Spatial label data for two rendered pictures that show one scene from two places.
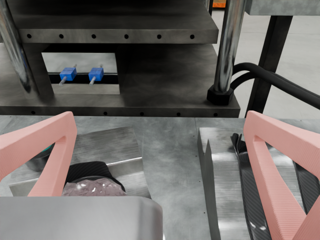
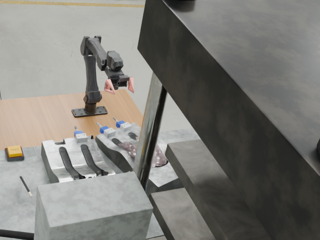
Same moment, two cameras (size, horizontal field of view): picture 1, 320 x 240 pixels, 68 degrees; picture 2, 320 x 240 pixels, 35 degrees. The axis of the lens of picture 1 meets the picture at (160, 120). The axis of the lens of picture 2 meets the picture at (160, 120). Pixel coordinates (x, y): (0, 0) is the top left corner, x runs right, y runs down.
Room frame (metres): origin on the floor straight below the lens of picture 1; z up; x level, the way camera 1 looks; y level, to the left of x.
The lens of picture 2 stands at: (1.90, -0.91, 2.51)
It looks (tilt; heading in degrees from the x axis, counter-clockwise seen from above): 35 degrees down; 148
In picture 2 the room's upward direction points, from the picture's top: 13 degrees clockwise
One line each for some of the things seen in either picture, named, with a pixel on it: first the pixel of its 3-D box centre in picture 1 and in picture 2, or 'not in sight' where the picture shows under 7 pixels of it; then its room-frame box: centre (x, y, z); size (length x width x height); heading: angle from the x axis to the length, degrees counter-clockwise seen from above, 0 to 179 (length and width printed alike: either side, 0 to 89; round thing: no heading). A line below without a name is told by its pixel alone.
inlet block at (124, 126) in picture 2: not in sight; (120, 124); (-0.08, 0.10, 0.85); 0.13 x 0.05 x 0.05; 15
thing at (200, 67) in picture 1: (95, 66); not in sight; (1.16, 0.34, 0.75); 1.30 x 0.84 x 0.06; 88
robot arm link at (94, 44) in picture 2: not in sight; (97, 55); (-0.28, 0.00, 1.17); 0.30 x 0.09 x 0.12; 0
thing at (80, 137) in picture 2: not in sight; (78, 134); (0.00, -0.16, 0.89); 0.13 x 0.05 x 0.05; 178
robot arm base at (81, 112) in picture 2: not in sight; (90, 106); (-0.29, 0.00, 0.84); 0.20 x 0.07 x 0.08; 90
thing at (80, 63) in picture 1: (97, 51); not in sight; (1.08, 0.29, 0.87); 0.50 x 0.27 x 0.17; 178
